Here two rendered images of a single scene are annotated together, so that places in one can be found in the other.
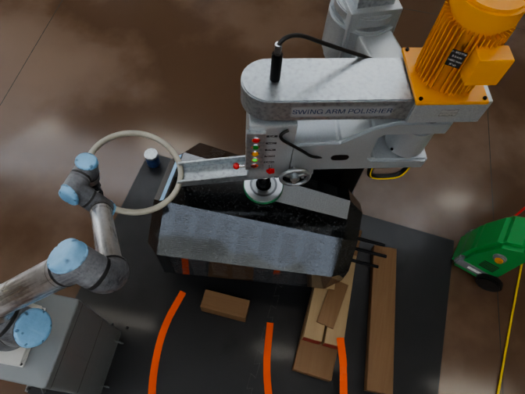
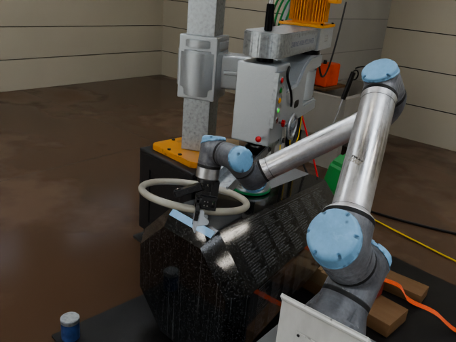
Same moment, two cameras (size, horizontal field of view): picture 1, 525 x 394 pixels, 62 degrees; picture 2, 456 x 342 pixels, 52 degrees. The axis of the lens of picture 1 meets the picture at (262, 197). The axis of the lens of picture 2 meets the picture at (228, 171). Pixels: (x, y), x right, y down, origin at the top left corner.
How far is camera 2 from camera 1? 2.41 m
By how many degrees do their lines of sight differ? 56
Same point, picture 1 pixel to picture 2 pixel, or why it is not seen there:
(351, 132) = (296, 75)
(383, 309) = not seen: hidden behind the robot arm
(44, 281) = (389, 101)
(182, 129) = (55, 299)
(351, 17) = (218, 41)
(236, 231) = (278, 219)
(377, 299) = not seen: hidden behind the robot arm
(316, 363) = (389, 311)
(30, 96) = not seen: outside the picture
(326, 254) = (328, 197)
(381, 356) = (395, 278)
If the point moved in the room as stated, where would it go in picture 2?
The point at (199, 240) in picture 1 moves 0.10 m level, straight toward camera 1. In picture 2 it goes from (265, 249) to (286, 253)
